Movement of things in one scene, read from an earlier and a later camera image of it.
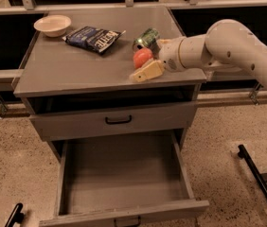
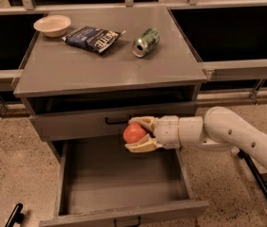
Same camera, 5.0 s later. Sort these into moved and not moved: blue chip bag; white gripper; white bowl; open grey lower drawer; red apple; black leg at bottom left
Moved: white gripper; red apple
Not moved: blue chip bag; black leg at bottom left; white bowl; open grey lower drawer
